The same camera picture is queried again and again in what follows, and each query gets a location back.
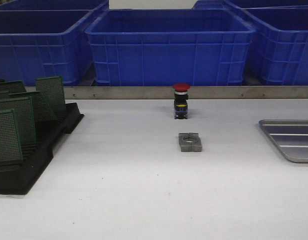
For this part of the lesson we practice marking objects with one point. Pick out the leaning green circuit board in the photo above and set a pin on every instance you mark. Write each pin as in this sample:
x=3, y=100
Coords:
x=41, y=109

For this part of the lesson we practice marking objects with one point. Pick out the silver metal tray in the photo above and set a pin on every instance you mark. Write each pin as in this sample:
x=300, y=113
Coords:
x=290, y=137

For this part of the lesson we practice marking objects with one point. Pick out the far left rear circuit board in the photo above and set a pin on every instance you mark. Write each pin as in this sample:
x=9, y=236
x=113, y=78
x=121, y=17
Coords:
x=13, y=87

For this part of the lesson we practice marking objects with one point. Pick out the black slotted board rack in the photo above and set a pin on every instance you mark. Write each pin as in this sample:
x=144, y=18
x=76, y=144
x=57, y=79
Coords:
x=19, y=178

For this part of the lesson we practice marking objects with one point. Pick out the red emergency stop button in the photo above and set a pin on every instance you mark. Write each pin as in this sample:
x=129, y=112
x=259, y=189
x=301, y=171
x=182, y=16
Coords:
x=180, y=100

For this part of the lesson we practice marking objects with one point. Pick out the grey metal clamp block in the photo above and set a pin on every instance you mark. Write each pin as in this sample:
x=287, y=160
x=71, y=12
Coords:
x=190, y=142

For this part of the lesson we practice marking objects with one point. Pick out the centre blue plastic crate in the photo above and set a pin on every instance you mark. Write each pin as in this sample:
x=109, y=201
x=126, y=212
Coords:
x=162, y=47

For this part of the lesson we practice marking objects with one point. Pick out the blue plastic crate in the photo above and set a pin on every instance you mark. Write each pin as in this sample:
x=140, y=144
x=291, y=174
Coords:
x=44, y=43
x=278, y=53
x=162, y=47

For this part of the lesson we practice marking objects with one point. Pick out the far right blue crate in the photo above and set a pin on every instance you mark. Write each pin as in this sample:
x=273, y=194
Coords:
x=246, y=4

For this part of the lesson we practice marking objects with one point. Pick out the right blue plastic crate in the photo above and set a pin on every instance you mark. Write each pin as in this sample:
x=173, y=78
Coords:
x=278, y=53

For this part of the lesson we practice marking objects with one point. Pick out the left blue plastic crate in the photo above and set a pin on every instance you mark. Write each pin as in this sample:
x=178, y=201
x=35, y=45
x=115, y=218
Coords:
x=44, y=43

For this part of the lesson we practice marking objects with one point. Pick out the far left blue crate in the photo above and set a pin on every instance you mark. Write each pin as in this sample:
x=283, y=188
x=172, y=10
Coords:
x=20, y=5

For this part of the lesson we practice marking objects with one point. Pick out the metal table edge rail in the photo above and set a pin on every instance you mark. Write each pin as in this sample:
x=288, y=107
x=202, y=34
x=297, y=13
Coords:
x=194, y=93

